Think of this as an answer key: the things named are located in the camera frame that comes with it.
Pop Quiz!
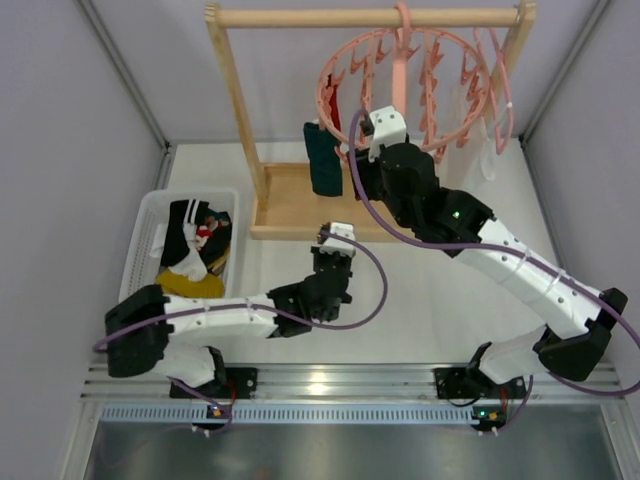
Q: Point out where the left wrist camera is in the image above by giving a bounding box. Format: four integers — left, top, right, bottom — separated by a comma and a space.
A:
317, 222, 356, 258

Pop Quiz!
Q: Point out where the wooden clothes rack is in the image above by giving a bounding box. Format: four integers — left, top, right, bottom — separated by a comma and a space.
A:
205, 1, 537, 242

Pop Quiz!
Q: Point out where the white sock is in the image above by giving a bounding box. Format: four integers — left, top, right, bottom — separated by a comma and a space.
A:
168, 248, 208, 282

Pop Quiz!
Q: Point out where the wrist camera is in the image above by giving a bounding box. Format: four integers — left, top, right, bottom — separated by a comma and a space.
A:
317, 222, 356, 258
360, 105, 407, 163

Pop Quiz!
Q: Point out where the red sock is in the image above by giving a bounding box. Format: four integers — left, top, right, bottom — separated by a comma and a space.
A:
324, 74, 341, 130

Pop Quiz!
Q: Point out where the white sheer garment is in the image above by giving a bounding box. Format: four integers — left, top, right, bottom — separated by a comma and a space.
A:
449, 84, 498, 182

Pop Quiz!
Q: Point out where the pink round clip hanger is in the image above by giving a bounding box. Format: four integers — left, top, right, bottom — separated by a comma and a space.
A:
316, 1, 492, 162

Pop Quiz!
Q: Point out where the teal sock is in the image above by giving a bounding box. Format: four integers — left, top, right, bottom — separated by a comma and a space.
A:
303, 122, 343, 197

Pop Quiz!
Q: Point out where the black white-striped sock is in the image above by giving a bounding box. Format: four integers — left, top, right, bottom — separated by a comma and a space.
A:
160, 199, 209, 268

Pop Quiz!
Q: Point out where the dark patterned socks pile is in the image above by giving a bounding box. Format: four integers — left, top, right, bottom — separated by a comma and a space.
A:
196, 209, 233, 276

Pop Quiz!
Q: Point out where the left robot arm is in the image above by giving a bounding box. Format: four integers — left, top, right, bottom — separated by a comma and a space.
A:
105, 244, 355, 389

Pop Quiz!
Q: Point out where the aluminium mounting rail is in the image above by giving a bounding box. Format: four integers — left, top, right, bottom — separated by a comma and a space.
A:
80, 363, 629, 426

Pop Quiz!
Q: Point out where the white plastic basket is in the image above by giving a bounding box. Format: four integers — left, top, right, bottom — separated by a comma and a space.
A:
118, 187, 242, 302

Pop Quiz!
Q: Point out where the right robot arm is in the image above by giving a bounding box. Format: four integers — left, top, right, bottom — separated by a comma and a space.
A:
348, 141, 627, 389

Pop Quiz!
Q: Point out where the pink clothes hanger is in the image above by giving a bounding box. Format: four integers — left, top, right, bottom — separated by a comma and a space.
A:
473, 27, 515, 155

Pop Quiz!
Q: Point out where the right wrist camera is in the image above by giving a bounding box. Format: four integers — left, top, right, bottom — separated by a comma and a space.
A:
360, 105, 407, 163

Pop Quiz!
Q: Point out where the yellow sock in basket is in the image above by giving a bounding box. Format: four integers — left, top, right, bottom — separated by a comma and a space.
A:
155, 270, 225, 299

